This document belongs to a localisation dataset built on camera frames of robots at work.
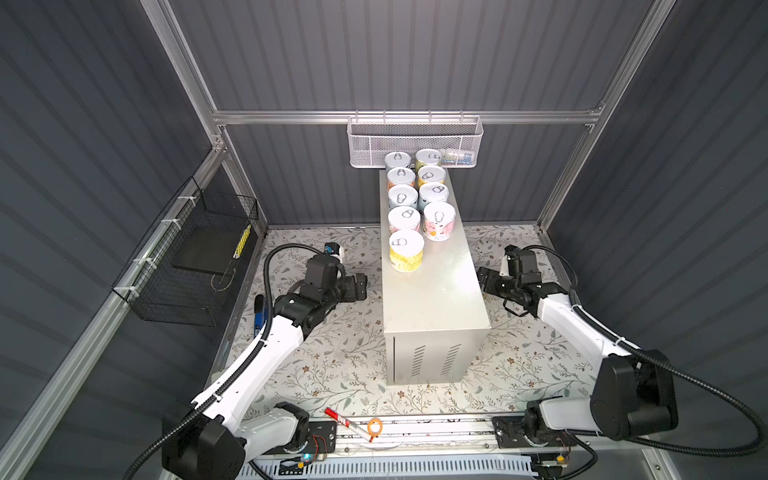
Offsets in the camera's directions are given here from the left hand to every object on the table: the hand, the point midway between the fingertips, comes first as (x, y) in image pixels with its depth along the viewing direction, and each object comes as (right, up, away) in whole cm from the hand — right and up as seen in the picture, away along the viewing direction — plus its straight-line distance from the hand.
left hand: (351, 278), depth 79 cm
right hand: (+41, -2, +9) cm, 42 cm away
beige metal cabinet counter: (+19, -6, -22) cm, 30 cm away
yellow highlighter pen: (-30, +10, 0) cm, 31 cm away
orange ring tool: (+6, -37, -3) cm, 38 cm away
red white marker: (0, -37, -4) cm, 37 cm away
